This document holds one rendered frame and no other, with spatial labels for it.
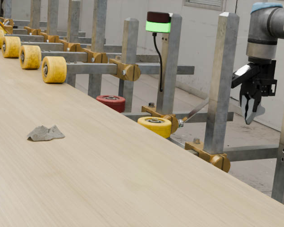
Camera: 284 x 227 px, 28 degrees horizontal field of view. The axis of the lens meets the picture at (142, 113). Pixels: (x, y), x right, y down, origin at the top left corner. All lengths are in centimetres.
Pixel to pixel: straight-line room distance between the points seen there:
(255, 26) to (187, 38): 515
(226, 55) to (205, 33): 519
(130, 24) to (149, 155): 74
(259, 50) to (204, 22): 481
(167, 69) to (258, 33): 34
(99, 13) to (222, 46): 75
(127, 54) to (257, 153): 53
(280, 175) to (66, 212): 53
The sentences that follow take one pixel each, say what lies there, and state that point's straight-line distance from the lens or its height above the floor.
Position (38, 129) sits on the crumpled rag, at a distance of 114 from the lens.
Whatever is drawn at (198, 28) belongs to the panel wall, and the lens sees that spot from 667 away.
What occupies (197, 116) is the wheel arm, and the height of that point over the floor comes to 85.
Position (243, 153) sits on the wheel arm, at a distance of 149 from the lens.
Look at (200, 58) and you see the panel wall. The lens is 659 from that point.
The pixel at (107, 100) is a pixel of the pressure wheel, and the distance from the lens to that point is 151.
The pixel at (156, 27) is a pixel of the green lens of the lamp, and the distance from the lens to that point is 150.
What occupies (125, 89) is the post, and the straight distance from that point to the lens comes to 178.
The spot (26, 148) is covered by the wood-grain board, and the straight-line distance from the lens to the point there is 107.
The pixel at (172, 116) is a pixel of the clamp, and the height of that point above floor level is 87.
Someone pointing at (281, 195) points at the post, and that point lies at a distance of 118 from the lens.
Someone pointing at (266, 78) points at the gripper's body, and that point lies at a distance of 180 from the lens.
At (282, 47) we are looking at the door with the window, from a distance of 535.
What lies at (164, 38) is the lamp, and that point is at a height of 108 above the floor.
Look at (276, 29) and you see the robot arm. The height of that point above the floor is 112.
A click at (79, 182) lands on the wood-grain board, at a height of 90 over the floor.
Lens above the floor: 122
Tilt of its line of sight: 13 degrees down
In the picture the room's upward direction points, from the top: 5 degrees clockwise
